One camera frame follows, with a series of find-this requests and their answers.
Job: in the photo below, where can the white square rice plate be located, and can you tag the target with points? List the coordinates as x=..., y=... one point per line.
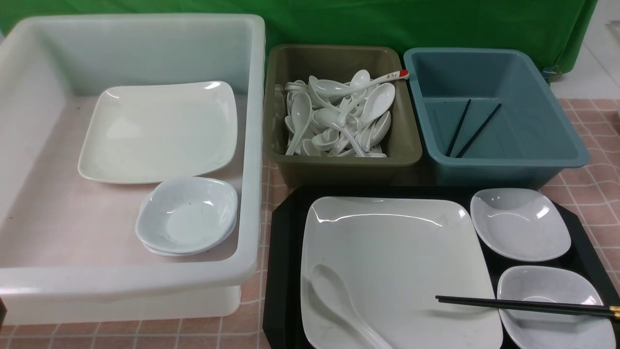
x=396, y=256

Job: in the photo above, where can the white small dish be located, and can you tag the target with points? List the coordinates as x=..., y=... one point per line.
x=520, y=224
x=537, y=330

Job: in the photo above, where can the black chopstick gold tip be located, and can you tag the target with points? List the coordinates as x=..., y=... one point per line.
x=528, y=309
x=523, y=303

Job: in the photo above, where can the white square plate in tub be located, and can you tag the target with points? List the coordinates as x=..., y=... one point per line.
x=149, y=134

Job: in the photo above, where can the black serving tray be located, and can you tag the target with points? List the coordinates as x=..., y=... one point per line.
x=282, y=321

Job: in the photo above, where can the olive green plastic bin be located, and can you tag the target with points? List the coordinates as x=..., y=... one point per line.
x=333, y=151

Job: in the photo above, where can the white small bowl top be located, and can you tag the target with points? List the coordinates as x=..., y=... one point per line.
x=187, y=214

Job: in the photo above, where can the white small bowl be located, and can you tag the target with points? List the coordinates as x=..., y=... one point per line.
x=187, y=214
x=163, y=253

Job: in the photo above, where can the black chopstick in bin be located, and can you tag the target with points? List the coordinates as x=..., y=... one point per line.
x=478, y=132
x=458, y=128

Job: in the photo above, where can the white small bowl bottom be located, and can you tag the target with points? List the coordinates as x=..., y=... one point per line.
x=163, y=253

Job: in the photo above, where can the teal plastic bin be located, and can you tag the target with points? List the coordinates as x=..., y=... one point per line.
x=527, y=143

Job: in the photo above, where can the large white plastic tub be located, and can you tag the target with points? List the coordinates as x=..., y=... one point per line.
x=69, y=251

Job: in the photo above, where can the pink checkered tablecloth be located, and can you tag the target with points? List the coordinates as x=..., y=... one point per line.
x=591, y=192

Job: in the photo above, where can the green cloth backdrop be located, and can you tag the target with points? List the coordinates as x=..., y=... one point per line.
x=550, y=32

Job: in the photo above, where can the white spoon red handle tip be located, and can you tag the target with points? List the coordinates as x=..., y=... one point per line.
x=324, y=87

